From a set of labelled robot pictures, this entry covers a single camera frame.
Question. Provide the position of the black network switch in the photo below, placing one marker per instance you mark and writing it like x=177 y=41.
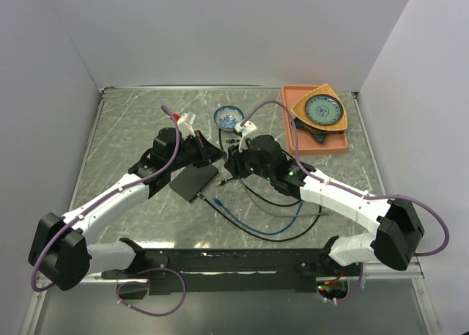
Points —
x=191 y=181

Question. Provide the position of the pink plastic tray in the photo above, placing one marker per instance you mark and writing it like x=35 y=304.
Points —
x=333 y=144

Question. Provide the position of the blue white porcelain bowl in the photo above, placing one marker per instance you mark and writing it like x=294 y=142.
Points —
x=227 y=117

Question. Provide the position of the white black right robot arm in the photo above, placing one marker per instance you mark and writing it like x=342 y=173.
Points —
x=393 y=229

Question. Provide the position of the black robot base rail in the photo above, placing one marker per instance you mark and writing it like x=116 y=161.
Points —
x=223 y=270

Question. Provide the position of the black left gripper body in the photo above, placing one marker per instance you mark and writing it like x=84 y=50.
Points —
x=193 y=151

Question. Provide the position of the teal round patterned plate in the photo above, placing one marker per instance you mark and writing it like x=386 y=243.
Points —
x=324 y=109

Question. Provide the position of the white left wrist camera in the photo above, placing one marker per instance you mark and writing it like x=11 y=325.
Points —
x=184 y=123

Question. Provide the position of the dark blue triangular plate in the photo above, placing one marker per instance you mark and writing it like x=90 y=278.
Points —
x=317 y=134

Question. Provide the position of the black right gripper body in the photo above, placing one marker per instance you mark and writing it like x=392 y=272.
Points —
x=244 y=163

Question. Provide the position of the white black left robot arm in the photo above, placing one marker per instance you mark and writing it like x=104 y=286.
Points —
x=64 y=248

